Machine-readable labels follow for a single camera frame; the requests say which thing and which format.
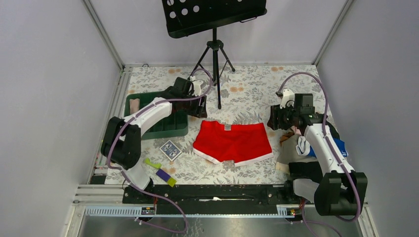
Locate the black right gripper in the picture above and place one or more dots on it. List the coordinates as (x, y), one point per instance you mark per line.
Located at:
(275, 112)

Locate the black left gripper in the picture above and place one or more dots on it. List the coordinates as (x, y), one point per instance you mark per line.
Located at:
(199, 110)

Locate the red underwear white trim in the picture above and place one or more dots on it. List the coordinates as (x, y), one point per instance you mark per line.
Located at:
(242, 144)

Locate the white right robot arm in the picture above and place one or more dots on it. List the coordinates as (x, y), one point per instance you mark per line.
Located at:
(341, 191)

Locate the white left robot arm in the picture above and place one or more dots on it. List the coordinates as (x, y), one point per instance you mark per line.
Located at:
(121, 144)

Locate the brown garment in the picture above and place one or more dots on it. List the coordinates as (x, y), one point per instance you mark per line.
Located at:
(287, 135)

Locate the green plastic divided tray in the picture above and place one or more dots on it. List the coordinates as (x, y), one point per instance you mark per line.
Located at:
(174, 125)

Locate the black mesh garment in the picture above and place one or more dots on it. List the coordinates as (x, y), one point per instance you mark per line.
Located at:
(333, 131)

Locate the beige grey garment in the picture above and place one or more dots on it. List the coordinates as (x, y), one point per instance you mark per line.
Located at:
(288, 154)

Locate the pink rolled cloth in tray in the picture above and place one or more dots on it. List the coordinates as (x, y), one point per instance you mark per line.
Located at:
(134, 106)

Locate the blue playing card box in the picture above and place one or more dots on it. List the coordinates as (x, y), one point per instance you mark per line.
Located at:
(170, 150)

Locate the black music stand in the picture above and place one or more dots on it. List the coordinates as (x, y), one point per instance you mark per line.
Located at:
(188, 17)

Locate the floral patterned table mat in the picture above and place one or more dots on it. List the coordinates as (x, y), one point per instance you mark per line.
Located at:
(246, 97)

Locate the lime green plastic piece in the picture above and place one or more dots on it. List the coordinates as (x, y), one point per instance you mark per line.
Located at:
(154, 165)

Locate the purple and green block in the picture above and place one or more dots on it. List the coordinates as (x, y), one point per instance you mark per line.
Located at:
(166, 177)

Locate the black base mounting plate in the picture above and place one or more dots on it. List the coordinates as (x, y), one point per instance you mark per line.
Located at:
(216, 199)

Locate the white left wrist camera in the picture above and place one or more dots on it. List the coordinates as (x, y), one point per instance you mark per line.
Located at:
(196, 87)

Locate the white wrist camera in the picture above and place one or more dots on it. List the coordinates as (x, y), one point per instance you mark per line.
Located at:
(287, 98)
(196, 87)

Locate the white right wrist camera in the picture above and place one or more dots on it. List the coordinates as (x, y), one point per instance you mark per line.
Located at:
(287, 98)

